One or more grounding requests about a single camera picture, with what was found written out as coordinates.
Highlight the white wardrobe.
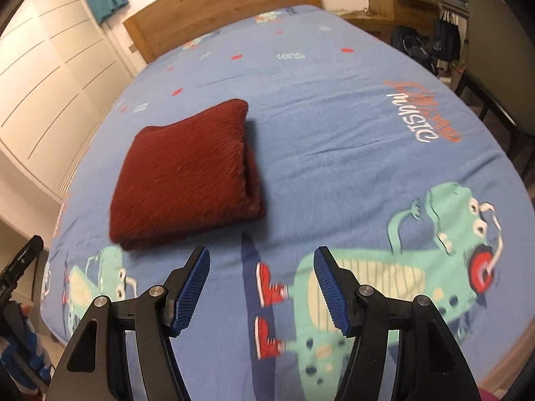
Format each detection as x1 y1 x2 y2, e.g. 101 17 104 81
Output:
0 0 134 201

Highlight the pink cloth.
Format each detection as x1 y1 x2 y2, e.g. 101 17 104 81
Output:
476 386 516 401

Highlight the black tote bag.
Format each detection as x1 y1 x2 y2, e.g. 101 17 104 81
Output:
432 8 462 65

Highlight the grey-green chair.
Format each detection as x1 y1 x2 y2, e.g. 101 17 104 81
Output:
453 0 535 184

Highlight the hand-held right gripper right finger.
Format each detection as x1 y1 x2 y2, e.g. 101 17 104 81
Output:
313 246 479 401

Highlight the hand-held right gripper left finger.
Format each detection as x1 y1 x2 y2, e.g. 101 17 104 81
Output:
47 246 211 401

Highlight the dark red knitted sweater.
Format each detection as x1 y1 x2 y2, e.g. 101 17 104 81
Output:
109 99 267 251

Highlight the wooden nightstand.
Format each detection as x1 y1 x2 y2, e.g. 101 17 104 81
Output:
340 8 394 42

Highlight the blue dinosaur print bed sheet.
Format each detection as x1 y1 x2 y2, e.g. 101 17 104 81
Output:
39 4 529 379

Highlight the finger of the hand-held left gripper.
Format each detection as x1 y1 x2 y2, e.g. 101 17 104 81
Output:
0 236 44 301

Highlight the black backpack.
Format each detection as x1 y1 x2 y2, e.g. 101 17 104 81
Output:
391 25 433 70

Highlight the wooden headboard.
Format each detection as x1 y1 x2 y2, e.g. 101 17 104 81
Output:
122 0 323 64

